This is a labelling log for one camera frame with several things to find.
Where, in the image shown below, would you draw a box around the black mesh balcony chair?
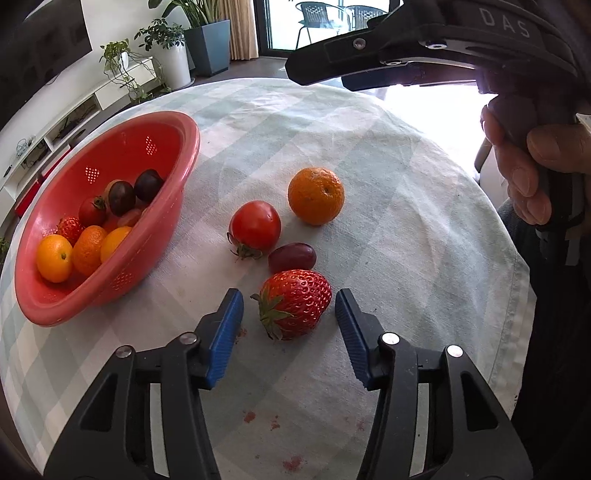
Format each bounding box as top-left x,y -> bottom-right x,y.
346,4 -> 393,33
294,1 -> 348,47

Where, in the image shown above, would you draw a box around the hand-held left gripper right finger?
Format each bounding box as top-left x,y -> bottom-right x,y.
335,288 -> 534,480

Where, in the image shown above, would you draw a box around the white television cabinet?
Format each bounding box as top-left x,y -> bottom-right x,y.
0,58 -> 155,222

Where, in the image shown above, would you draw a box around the beige curtain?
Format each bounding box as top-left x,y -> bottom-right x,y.
226,0 -> 259,61

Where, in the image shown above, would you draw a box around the person's dark clothing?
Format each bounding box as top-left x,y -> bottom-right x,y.
496,203 -> 591,480

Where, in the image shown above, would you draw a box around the smooth round orange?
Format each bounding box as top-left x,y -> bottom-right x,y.
100,226 -> 134,264
36,234 -> 75,284

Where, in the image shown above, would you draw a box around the black outdoor chairs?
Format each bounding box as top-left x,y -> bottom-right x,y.
259,0 -> 398,56

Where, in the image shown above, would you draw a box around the small rough mandarin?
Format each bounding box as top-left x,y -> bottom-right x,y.
71,225 -> 109,278

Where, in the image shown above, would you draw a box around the large-leaf plant in blue pot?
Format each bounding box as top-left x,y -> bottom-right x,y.
148,0 -> 232,77

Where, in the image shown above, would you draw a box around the wall television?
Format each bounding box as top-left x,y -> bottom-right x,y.
0,0 -> 93,93

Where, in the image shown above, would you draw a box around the person's right hand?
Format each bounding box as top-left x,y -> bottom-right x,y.
480,104 -> 591,227

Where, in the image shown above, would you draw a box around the red plastic colander bowl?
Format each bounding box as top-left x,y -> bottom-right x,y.
14,111 -> 201,328

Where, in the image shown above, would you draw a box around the checked tablecloth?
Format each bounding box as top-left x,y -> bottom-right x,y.
0,78 -> 539,480

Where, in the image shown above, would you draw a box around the trailing plant in white pot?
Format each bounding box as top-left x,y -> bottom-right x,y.
99,39 -> 163,103

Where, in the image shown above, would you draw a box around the red storage box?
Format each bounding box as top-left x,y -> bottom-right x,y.
14,180 -> 47,217

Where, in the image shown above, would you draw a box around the large rough mandarin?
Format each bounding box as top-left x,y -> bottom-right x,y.
287,167 -> 345,227

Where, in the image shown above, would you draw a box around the red tomato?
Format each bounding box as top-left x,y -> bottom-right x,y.
226,200 -> 282,260
78,196 -> 109,228

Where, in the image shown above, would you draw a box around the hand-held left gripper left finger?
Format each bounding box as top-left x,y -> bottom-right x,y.
44,288 -> 245,480

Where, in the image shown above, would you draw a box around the red grape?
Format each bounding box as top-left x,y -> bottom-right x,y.
268,243 -> 317,274

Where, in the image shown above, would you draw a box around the large red strawberry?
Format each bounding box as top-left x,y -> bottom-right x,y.
250,269 -> 333,341

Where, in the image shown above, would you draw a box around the bushy plant in tall white pot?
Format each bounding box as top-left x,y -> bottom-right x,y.
135,18 -> 192,90

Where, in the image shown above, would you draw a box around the dark purple grape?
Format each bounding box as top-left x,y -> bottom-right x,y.
107,181 -> 137,217
134,169 -> 164,204

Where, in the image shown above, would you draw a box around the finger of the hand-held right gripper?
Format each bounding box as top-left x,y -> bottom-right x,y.
342,62 -> 477,91
285,28 -> 424,86

